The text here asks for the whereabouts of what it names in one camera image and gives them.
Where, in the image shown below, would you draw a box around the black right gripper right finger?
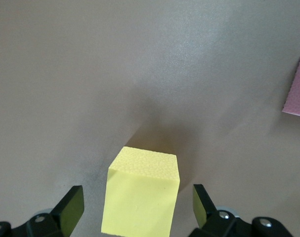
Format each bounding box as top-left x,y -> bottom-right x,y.
190,184 -> 296,237

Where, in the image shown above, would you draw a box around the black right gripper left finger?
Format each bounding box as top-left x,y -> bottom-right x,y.
0,185 -> 86,237

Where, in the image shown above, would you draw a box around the yellow foam block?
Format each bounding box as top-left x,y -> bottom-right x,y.
100,146 -> 181,237

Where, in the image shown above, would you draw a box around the brown table mat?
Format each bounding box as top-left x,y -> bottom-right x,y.
0,0 -> 300,237

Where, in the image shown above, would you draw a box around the pink foam block with slit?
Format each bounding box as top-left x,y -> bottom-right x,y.
282,51 -> 300,118

